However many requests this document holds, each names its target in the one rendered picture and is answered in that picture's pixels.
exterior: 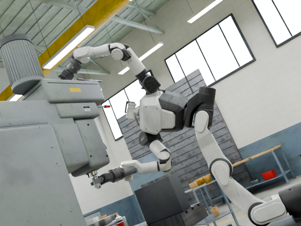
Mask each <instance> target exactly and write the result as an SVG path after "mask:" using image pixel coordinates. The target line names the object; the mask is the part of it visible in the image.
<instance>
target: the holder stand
mask: <svg viewBox="0 0 301 226"><path fill-rule="evenodd" d="M134 192H135V195H136V197H137V200H138V202H139V205H140V207H141V210H142V213H143V215H144V218H145V221H146V223H147V225H149V224H151V223H154V222H157V221H160V220H162V219H165V218H168V217H170V216H173V215H176V214H178V213H181V212H183V211H185V210H186V209H187V208H189V207H190V204H189V201H188V199H187V196H186V194H185V191H184V189H183V187H182V184H181V182H180V180H179V177H178V175H177V174H173V175H171V174H170V173H169V174H166V175H164V176H161V177H159V178H157V179H155V180H153V181H150V182H148V183H145V184H143V185H141V186H140V189H137V190H135V191H134Z"/></svg>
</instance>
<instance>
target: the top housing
mask: <svg viewBox="0 0 301 226"><path fill-rule="evenodd" d="M21 100H47V101H48V102H49V103H51V104H54V103H93V102H94V103H96V106H98V105H99V104H101V103H102V102H104V96H103V93H102V91H101V88H100V86H99V83H98V82H97V81H82V80H61V79H42V80H41V81H39V82H38V83H37V84H36V85H35V86H34V87H33V88H31V89H30V90H29V91H28V92H27V93H26V94H25V95H24V96H23V97H22V98H21Z"/></svg>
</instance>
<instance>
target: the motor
mask: <svg viewBox="0 0 301 226"><path fill-rule="evenodd" d="M0 55H1V58H2V61H3V64H4V67H5V70H6V73H7V76H8V79H9V82H10V86H11V89H12V92H13V93H14V94H16V95H21V96H22V95H25V94H26V93H27V92H28V91H29V90H30V89H31V88H33V87H34V86H35V85H36V84H37V83H38V82H39V81H41V80H42V79H45V78H44V75H43V72H42V69H41V66H40V64H39V61H38V58H37V55H36V52H35V50H34V46H33V44H32V41H31V38H30V37H29V36H27V35H24V34H12V35H8V36H6V37H4V38H3V39H1V40H0Z"/></svg>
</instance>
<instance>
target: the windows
mask: <svg viewBox="0 0 301 226"><path fill-rule="evenodd" d="M251 1H252V3H253V5H254V7H255V8H256V10H257V12H258V14H259V16H260V18H261V20H262V22H263V24H264V26H265V27H266V29H267V31H268V33H269V35H270V37H271V38H272V40H273V42H274V44H275V46H276V48H278V47H280V46H282V45H284V44H285V43H287V42H289V41H290V40H292V39H294V38H296V37H298V36H299V35H301V0H251ZM254 61H256V59H255V57H254V55H253V53H252V51H251V49H250V47H249V45H248V43H247V41H246V39H245V37H244V36H243V34H242V32H241V30H240V28H239V26H238V23H237V22H236V20H235V18H234V16H233V14H232V13H231V14H229V15H228V16H227V17H225V18H224V19H222V20H221V21H219V22H218V23H216V24H215V25H213V26H212V27H211V28H209V29H208V30H206V31H205V32H203V33H202V34H200V35H199V36H198V37H196V38H195V39H193V40H192V41H190V42H189V43H187V44H186V45H185V46H183V47H182V48H180V49H179V50H177V51H176V52H174V53H173V54H172V55H170V56H169V57H167V58H166V59H164V62H165V64H166V66H167V68H168V71H169V73H170V75H171V77H172V79H173V81H174V83H176V82H177V81H179V80H180V79H182V78H184V77H185V79H186V81H187V83H188V85H189V87H190V84H189V82H188V80H187V77H186V76H187V75H188V74H190V73H192V72H193V71H195V70H196V69H198V68H199V70H200V72H201V74H202V76H203V78H204V80H205V82H206V85H207V86H208V87H211V86H213V85H215V84H216V83H218V82H220V81H221V80H223V79H225V78H226V77H228V76H230V75H232V74H233V73H235V72H237V71H239V70H240V69H242V68H244V67H246V66H247V65H249V64H251V63H252V62H254ZM141 87H142V86H141V85H140V84H139V81H138V79H135V80H134V81H133V82H131V83H130V84H129V85H127V86H125V87H124V88H123V89H121V90H120V91H118V92H117V93H116V94H114V95H112V96H111V97H110V98H108V99H107V100H105V101H104V102H102V103H101V106H104V105H110V106H111V107H110V108H102V109H103V112H104V114H105V117H106V119H107V122H108V124H109V127H110V129H111V132H112V135H113V137H114V140H115V141H118V140H119V139H121V138H123V134H122V131H121V129H120V125H119V123H118V120H117V119H118V118H120V117H122V116H123V115H125V114H126V113H125V105H126V101H133V102H135V103H136V104H137V106H139V105H140V104H139V101H140V99H141V98H142V97H143V96H144V95H145V93H146V91H145V90H144V89H141ZM190 89H191V92H192V94H193V91H192V88H191V87H190ZM137 106H136V107H137Z"/></svg>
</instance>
